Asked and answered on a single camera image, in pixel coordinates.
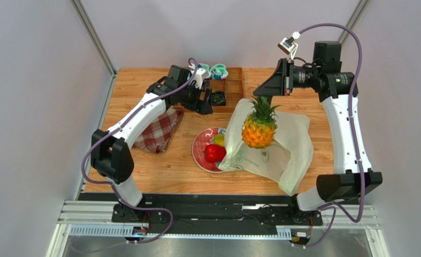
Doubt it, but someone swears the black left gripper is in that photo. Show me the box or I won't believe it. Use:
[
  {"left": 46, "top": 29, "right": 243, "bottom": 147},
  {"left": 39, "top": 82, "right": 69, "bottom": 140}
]
[{"left": 177, "top": 81, "right": 213, "bottom": 116}]

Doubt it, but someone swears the yellow fake mango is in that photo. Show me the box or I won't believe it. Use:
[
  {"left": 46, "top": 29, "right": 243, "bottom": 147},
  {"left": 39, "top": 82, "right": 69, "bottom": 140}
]
[{"left": 213, "top": 134, "right": 225, "bottom": 148}]

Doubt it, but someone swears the fake pineapple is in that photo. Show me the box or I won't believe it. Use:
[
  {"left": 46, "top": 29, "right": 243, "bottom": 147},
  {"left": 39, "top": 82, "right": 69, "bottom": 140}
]
[{"left": 241, "top": 95, "right": 279, "bottom": 149}]

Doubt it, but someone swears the red fake bell pepper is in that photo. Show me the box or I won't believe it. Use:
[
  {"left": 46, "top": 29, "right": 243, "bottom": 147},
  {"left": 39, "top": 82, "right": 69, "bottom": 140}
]
[{"left": 204, "top": 144, "right": 226, "bottom": 163}]

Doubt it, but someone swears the translucent white plastic bag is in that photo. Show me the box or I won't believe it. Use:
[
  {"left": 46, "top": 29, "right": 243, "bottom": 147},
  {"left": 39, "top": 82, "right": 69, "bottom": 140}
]
[{"left": 218, "top": 99, "right": 314, "bottom": 195}]

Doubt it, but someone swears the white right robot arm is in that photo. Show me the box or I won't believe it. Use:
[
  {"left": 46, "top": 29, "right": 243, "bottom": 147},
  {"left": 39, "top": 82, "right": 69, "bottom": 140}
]
[{"left": 254, "top": 41, "right": 383, "bottom": 211}]

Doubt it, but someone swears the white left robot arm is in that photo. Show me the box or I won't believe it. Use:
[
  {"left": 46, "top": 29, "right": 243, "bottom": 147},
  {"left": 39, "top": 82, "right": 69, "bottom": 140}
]
[{"left": 86, "top": 64, "right": 213, "bottom": 208}]

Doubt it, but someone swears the wooden compartment tray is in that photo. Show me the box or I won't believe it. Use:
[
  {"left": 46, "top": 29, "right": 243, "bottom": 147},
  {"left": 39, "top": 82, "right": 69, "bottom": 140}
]
[{"left": 172, "top": 67, "right": 246, "bottom": 114}]

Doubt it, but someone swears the teal white sock right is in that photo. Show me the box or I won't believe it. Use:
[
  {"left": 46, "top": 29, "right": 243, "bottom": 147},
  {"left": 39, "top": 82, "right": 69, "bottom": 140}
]
[{"left": 210, "top": 63, "right": 229, "bottom": 80}]

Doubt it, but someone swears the teal white sock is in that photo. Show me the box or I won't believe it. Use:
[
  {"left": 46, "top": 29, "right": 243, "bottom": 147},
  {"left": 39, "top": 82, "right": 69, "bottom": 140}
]
[
  {"left": 210, "top": 63, "right": 229, "bottom": 80},
  {"left": 188, "top": 63, "right": 211, "bottom": 71}
]

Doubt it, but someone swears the teal white sock left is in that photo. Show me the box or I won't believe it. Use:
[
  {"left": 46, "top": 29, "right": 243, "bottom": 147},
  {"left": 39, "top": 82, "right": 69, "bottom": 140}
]
[{"left": 188, "top": 63, "right": 211, "bottom": 71}]

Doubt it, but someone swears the red and teal plate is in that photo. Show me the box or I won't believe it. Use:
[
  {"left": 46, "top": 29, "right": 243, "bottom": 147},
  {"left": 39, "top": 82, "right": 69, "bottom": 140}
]
[{"left": 192, "top": 127, "right": 226, "bottom": 173}]

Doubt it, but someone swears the red plaid cloth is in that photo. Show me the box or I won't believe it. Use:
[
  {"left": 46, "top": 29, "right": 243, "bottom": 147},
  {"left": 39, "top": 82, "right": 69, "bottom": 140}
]
[{"left": 132, "top": 109, "right": 183, "bottom": 153}]

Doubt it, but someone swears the black yellow cable coil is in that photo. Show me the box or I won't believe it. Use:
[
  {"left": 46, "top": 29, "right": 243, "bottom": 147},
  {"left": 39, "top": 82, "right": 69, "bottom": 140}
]
[{"left": 211, "top": 90, "right": 227, "bottom": 107}]

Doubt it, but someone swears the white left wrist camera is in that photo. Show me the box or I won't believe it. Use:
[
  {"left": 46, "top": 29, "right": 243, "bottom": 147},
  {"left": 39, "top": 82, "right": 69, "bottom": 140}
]
[{"left": 190, "top": 68, "right": 211, "bottom": 89}]

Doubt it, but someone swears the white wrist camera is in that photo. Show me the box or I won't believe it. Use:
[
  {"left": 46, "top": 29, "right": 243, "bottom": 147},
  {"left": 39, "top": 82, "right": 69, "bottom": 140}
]
[
  {"left": 278, "top": 32, "right": 301, "bottom": 59},
  {"left": 190, "top": 68, "right": 211, "bottom": 89}
]

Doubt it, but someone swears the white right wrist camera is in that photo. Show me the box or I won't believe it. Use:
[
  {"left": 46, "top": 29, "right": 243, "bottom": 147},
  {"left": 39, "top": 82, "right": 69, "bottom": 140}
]
[{"left": 278, "top": 32, "right": 301, "bottom": 59}]

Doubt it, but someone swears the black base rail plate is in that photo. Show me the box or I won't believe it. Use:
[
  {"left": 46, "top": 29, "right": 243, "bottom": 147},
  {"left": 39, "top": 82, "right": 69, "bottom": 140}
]
[{"left": 78, "top": 193, "right": 323, "bottom": 235}]

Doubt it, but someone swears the aluminium frame post right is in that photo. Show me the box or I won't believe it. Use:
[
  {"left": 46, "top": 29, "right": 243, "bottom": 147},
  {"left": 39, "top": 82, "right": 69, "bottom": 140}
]
[{"left": 318, "top": 0, "right": 371, "bottom": 76}]

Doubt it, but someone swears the aluminium frame post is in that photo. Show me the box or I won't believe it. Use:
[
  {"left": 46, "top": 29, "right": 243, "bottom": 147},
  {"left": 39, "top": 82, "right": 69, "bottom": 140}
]
[
  {"left": 70, "top": 0, "right": 117, "bottom": 77},
  {"left": 318, "top": 0, "right": 371, "bottom": 76}
]

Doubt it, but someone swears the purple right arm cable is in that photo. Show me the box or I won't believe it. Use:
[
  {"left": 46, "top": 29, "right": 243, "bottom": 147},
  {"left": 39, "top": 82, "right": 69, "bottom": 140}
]
[{"left": 291, "top": 23, "right": 367, "bottom": 249}]

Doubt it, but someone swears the aluminium frame post left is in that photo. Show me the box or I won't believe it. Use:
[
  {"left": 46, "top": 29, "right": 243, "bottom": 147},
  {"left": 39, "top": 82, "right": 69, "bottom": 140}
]
[{"left": 70, "top": 0, "right": 117, "bottom": 77}]

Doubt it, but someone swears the white slotted cable duct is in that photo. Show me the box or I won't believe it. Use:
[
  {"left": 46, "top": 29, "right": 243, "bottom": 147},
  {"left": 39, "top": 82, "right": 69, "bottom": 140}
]
[{"left": 68, "top": 225, "right": 293, "bottom": 240}]

